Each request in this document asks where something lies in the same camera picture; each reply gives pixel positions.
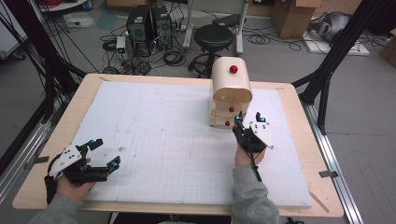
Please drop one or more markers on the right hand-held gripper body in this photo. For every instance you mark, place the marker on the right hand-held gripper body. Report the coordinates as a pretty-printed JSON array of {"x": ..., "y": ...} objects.
[{"x": 256, "y": 137}]

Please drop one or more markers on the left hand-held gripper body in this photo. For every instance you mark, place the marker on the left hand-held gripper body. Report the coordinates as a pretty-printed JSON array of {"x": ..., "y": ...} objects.
[{"x": 72, "y": 164}]

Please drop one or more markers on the cream cabinet with red knobs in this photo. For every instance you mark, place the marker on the cream cabinet with red knobs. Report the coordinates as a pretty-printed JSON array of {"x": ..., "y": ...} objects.
[{"x": 231, "y": 90}]

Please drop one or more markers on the person's left hand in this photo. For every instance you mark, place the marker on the person's left hand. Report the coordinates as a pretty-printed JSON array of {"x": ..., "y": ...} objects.
[{"x": 72, "y": 188}]

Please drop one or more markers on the person's right hand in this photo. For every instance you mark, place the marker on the person's right hand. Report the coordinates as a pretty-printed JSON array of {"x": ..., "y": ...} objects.
[{"x": 243, "y": 158}]

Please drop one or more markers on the grey tape piece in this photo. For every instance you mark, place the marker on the grey tape piece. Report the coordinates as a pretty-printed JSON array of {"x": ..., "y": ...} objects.
[
  {"x": 328, "y": 174},
  {"x": 38, "y": 160}
]

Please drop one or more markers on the white foam board mat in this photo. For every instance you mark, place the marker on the white foam board mat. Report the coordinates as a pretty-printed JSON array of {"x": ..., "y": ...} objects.
[{"x": 174, "y": 140}]

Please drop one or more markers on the black round stool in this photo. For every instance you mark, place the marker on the black round stool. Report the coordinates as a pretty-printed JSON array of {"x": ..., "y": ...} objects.
[{"x": 213, "y": 42}]

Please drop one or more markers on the thin wooden stick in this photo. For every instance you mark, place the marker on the thin wooden stick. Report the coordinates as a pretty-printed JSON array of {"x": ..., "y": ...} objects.
[{"x": 318, "y": 201}]

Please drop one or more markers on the white stand leg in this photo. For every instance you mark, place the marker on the white stand leg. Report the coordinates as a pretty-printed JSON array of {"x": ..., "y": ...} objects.
[
  {"x": 241, "y": 28},
  {"x": 188, "y": 26}
]

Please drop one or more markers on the small white power box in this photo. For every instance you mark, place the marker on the small white power box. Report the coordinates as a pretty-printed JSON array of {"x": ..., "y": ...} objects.
[{"x": 120, "y": 45}]

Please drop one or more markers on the white flat floor board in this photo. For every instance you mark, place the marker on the white flat floor board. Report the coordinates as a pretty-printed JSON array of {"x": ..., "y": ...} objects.
[{"x": 337, "y": 47}]

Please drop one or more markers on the large cardboard box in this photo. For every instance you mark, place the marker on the large cardboard box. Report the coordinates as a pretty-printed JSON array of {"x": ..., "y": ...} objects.
[{"x": 292, "y": 17}]

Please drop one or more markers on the grey bag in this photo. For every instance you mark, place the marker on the grey bag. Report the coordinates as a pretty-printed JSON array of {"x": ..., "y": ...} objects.
[{"x": 329, "y": 25}]

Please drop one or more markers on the black computer tower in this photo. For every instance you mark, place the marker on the black computer tower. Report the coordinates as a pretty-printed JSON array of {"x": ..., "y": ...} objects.
[
  {"x": 138, "y": 29},
  {"x": 162, "y": 27}
]

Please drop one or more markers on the small cardboard box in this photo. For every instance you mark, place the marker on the small cardboard box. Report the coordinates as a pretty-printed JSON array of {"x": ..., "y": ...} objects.
[{"x": 389, "y": 48}]

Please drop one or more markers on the aluminium rail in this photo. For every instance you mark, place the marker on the aluminium rail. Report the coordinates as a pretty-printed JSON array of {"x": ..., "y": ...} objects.
[
  {"x": 334, "y": 161},
  {"x": 21, "y": 149}
]

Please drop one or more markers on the black metal frame stand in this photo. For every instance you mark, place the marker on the black metal frame stand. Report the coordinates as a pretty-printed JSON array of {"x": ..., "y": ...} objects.
[
  {"x": 43, "y": 56},
  {"x": 333, "y": 59}
]

